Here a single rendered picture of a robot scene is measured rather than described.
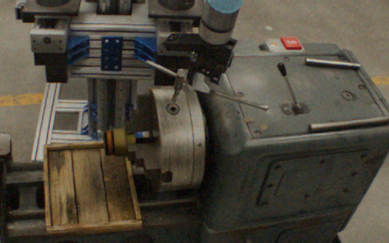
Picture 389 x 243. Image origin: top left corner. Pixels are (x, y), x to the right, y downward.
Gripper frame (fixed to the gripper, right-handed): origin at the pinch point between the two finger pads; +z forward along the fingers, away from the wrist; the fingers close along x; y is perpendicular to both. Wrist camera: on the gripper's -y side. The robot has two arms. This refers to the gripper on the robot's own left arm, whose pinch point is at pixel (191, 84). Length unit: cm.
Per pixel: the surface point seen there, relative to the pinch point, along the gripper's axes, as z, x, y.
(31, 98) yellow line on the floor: 165, 60, -122
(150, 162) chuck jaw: 24.3, -12.4, -2.5
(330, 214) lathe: 46, 14, 56
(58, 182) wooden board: 49, -23, -30
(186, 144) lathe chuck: 16.7, -6.1, 4.5
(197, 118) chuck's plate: 13.7, 1.2, 3.5
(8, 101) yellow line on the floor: 164, 49, -133
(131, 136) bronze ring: 26.0, -7.0, -12.0
